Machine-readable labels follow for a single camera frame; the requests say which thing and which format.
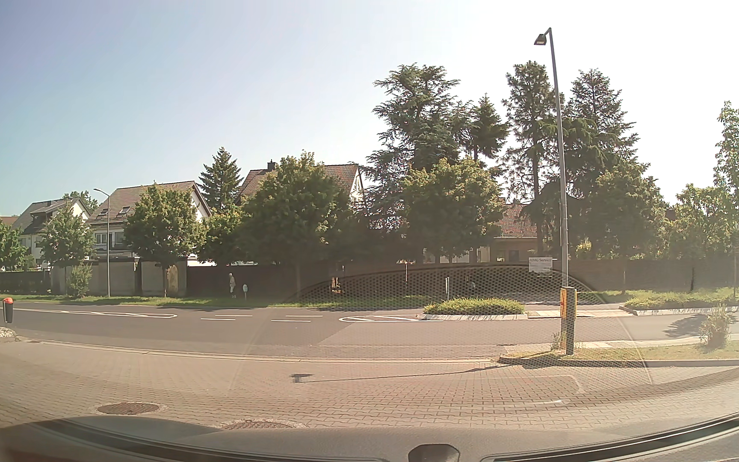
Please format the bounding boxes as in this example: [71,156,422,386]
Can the trees behind fence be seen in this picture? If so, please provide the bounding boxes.
[663,182,739,263]

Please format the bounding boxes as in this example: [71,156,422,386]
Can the white house with dark roof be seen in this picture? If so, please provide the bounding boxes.
[13,197,92,265]

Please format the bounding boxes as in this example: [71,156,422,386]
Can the house with red tiled roof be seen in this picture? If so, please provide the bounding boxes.
[236,160,366,207]

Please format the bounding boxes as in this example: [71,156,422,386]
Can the slim young tree with stakes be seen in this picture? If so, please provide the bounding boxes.
[713,101,739,300]

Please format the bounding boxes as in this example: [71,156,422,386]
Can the long grass verge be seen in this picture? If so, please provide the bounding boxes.
[0,292,444,310]

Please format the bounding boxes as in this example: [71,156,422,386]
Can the car's own bonnet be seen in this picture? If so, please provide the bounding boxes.
[0,399,739,462]

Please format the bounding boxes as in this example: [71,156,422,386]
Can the reddish brick paved driveway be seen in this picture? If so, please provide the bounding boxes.
[0,339,739,437]

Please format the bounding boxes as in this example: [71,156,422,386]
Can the grass verge with kerb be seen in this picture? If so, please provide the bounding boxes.
[498,336,739,368]

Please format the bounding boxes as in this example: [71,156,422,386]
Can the thin grey lamp post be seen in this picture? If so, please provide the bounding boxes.
[93,188,112,298]

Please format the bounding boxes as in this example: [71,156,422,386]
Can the tall dark conifer tree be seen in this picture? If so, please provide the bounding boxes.
[198,147,243,214]
[464,94,510,169]
[502,60,561,256]
[365,62,468,213]
[562,68,641,193]

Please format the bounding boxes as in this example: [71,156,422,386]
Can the row of trees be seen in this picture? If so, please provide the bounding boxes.
[0,152,671,297]

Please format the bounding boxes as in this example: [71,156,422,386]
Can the grey asphalt road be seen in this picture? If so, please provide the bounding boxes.
[0,300,739,360]

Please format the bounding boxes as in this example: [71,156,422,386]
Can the pale paved footpath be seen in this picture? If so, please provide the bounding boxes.
[573,330,739,351]

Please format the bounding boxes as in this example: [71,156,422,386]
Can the grass strip with low shrubs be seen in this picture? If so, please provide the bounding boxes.
[620,285,739,317]

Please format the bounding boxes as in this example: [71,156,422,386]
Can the dark brown fence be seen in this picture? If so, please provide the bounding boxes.
[186,258,739,297]

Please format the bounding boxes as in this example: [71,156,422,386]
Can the low house with red roof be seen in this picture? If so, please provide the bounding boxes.
[488,201,542,264]

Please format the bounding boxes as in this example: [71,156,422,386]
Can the grey lamp post yellow band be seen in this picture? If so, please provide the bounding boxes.
[534,27,577,356]

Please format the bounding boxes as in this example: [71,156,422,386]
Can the bush by wall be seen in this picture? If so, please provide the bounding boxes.
[67,262,94,300]

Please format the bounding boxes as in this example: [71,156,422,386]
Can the pale concrete wall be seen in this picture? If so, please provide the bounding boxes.
[50,258,188,298]

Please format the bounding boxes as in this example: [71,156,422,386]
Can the dark hedge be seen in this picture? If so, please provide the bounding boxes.
[0,269,53,295]

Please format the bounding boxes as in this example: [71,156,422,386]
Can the white house with brown roof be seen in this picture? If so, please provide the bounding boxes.
[86,180,213,261]

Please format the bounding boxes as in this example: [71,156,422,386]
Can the kerbed traffic island with shrubs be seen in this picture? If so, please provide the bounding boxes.
[417,296,633,322]

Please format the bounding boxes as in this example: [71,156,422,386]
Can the small bush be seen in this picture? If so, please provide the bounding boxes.
[698,306,734,350]

